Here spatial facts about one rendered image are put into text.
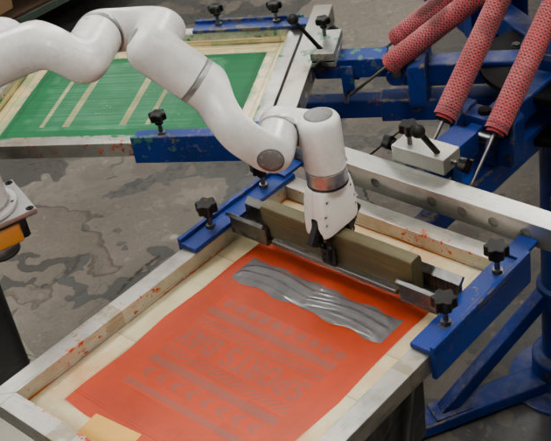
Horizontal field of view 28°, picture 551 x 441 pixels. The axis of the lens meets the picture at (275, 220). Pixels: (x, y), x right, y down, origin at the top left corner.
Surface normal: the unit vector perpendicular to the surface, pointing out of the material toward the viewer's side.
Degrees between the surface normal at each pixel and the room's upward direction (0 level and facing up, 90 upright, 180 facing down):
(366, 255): 90
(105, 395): 0
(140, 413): 0
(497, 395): 0
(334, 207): 90
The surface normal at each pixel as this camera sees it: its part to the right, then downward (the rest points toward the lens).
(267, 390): -0.15, -0.81
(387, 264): -0.65, 0.51
